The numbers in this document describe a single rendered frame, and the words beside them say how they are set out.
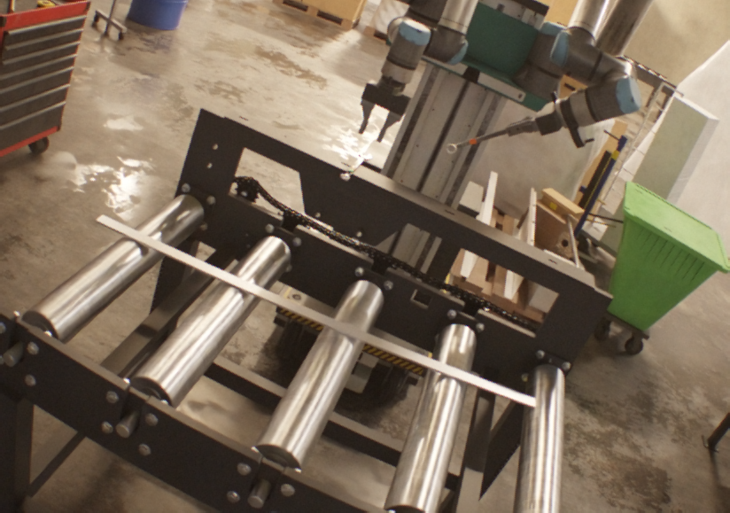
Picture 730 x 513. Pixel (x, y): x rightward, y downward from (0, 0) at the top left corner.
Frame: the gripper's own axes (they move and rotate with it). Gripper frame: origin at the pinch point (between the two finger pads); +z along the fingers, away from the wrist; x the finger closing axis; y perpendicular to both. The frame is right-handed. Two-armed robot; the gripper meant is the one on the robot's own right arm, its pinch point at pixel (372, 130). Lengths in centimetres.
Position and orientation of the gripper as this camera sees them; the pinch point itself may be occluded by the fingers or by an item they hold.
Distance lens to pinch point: 210.7
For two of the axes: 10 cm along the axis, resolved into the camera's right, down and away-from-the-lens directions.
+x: -9.1, -4.2, 0.4
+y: 2.1, -3.6, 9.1
